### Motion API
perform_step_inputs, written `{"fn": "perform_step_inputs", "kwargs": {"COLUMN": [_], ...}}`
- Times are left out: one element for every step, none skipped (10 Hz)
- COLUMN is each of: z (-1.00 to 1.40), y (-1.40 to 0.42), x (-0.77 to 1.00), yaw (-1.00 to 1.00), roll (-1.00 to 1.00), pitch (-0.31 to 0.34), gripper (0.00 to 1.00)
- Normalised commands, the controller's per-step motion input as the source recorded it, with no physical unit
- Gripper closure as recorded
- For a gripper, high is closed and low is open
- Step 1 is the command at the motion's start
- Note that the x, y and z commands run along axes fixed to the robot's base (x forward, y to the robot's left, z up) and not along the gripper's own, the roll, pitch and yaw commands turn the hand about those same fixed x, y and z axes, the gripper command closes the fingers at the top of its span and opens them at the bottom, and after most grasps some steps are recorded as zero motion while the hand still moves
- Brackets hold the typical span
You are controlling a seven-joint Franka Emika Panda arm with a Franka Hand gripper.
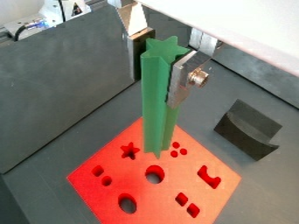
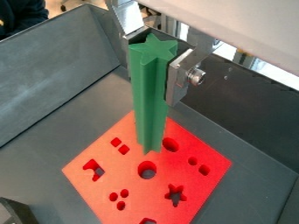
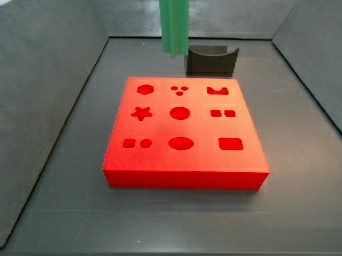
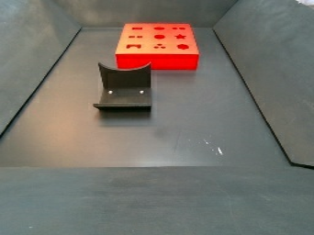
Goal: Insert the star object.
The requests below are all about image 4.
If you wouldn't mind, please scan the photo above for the black curved holder stand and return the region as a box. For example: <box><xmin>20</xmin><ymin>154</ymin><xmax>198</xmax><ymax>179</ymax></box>
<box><xmin>93</xmin><ymin>63</ymin><xmax>152</xmax><ymax>110</ymax></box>

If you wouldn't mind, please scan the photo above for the red shape-sorter block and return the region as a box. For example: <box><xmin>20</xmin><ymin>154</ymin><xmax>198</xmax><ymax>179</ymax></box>
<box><xmin>115</xmin><ymin>23</ymin><xmax>200</xmax><ymax>70</ymax></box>

